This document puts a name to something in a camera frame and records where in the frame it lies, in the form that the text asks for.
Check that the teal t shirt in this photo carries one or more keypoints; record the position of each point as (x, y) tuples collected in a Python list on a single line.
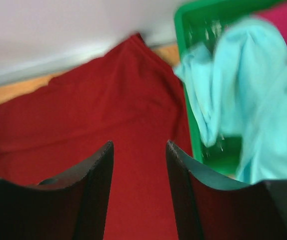
[(240, 90)]

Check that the green plastic tray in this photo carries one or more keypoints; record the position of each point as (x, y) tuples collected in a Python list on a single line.
[(203, 21)]

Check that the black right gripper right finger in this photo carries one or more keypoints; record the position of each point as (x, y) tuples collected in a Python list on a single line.
[(211, 206)]

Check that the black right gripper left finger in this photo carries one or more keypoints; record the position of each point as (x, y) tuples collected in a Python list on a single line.
[(69, 206)]

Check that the dark red t shirt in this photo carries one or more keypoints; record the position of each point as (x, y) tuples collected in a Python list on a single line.
[(131, 97)]

